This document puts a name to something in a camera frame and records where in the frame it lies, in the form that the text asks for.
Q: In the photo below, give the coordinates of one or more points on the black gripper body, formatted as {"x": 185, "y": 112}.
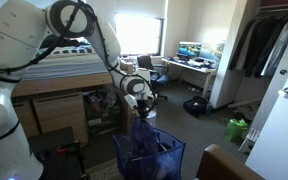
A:
{"x": 142, "y": 107}

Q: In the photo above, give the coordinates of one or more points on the blue cloth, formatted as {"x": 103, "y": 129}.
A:
{"x": 144, "y": 142}

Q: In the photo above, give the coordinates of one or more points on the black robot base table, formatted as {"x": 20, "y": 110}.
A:
{"x": 58, "y": 166}

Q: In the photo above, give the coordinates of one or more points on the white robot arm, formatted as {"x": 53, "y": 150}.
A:
{"x": 23, "y": 27}

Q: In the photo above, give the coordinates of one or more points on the blue mesh laundry basket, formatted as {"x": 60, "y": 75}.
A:
{"x": 165, "y": 164}

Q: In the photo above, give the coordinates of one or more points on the brown couch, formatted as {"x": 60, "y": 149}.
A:
{"x": 217, "y": 164}

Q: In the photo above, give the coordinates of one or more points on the blue office chair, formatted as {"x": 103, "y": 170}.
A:
{"x": 158, "y": 73}

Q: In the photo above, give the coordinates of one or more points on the white desk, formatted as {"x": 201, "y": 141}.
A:
{"x": 208, "y": 73}

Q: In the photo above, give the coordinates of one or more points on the black backpack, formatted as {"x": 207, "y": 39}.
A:
{"x": 197, "y": 106}

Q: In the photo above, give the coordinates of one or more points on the bright window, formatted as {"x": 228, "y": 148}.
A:
{"x": 138, "y": 34}

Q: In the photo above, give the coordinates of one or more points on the patterned beige rug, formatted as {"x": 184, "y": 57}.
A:
{"x": 105, "y": 171}

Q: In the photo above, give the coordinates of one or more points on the computer monitor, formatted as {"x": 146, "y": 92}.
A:
{"x": 191, "y": 49}

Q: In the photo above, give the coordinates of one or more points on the white mattress bedding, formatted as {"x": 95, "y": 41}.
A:
{"x": 66, "y": 62}

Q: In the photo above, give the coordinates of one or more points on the green bag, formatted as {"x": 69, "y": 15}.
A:
{"x": 234, "y": 129}

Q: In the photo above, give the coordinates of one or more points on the wooden drawer unit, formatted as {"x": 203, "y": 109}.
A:
{"x": 39, "y": 115}

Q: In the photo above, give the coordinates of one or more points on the hanging clothes in closet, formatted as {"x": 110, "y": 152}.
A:
{"x": 261, "y": 46}

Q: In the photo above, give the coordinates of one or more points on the white door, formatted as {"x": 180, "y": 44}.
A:
{"x": 269, "y": 156}

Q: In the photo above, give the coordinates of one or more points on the wooden bed frame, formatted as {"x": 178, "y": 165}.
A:
{"x": 64, "y": 85}

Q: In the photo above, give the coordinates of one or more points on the red handled clamp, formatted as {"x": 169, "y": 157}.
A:
{"x": 69, "y": 148}

